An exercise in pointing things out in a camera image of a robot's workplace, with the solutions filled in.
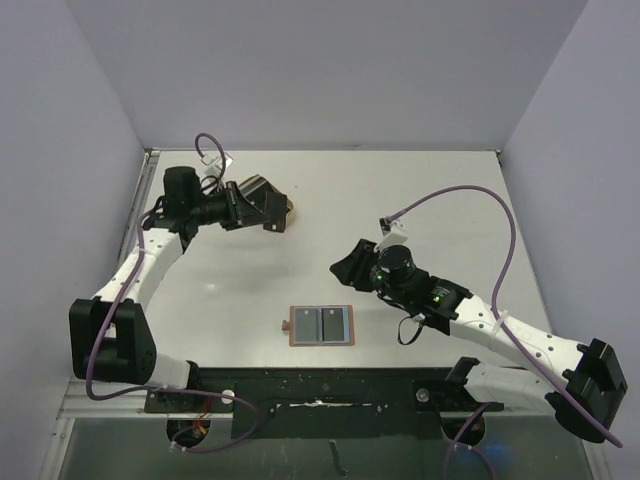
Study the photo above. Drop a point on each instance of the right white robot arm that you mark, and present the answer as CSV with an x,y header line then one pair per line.
x,y
581,384

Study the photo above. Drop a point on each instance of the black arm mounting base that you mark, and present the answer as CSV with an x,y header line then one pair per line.
x,y
304,403

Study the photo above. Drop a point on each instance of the stack of grey cards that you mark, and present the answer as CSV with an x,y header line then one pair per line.
x,y
255,186

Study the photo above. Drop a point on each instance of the yellow card tray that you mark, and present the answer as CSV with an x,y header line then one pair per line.
x,y
259,204

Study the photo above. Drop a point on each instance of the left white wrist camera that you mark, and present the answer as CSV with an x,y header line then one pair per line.
x,y
213,165

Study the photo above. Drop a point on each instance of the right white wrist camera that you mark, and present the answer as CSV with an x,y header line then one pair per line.
x,y
393,233

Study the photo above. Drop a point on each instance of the aluminium frame rail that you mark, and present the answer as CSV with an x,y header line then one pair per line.
x,y
145,188

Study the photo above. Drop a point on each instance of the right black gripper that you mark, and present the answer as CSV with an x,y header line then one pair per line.
x,y
367,273

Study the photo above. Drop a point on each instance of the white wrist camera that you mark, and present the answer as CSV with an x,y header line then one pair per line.
x,y
213,165
393,233

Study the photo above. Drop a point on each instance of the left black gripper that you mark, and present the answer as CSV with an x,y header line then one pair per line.
x,y
240,212

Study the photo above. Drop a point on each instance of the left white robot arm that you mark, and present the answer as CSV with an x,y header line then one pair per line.
x,y
111,340

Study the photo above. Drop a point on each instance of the tan leather card holder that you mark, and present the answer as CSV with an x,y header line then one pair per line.
x,y
287,326

